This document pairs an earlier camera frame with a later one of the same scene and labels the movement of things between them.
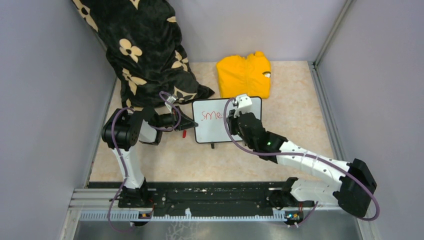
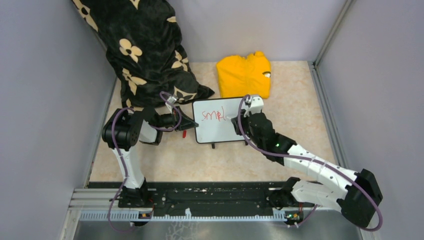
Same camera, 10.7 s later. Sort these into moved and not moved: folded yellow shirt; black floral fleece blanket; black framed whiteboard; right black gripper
Moved: right black gripper
Not moved: black framed whiteboard; black floral fleece blanket; folded yellow shirt
